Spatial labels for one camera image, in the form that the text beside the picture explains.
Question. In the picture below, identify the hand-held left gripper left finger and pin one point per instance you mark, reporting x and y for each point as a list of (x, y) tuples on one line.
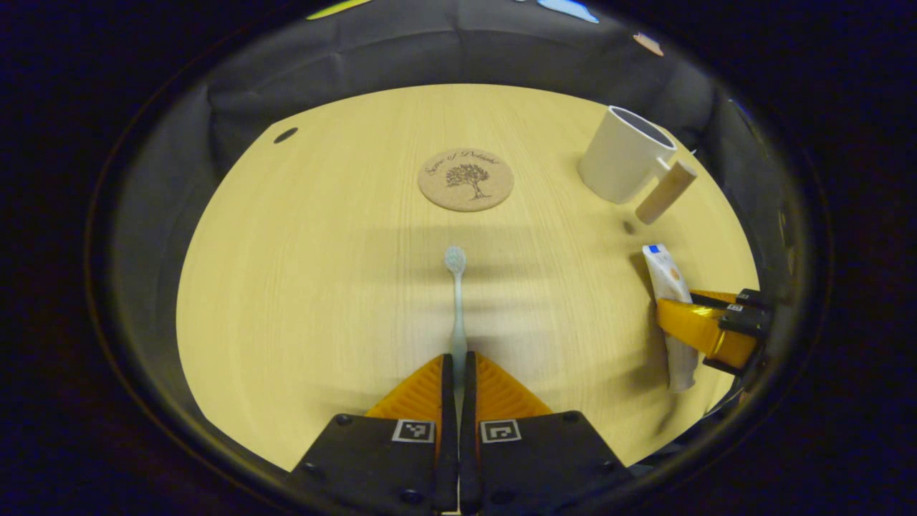
[(447, 430)]

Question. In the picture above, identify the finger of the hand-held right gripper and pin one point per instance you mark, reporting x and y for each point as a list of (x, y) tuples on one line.
[(751, 297), (706, 333)]

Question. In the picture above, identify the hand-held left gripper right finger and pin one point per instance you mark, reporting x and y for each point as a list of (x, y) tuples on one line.
[(468, 430)]

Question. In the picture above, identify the white toothpaste tube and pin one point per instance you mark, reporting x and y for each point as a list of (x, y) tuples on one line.
[(666, 276)]

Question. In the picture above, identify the pale toothbrush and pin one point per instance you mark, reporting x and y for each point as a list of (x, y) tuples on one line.
[(456, 308)]

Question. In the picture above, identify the round cork coaster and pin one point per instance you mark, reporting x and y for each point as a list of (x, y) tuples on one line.
[(466, 179)]

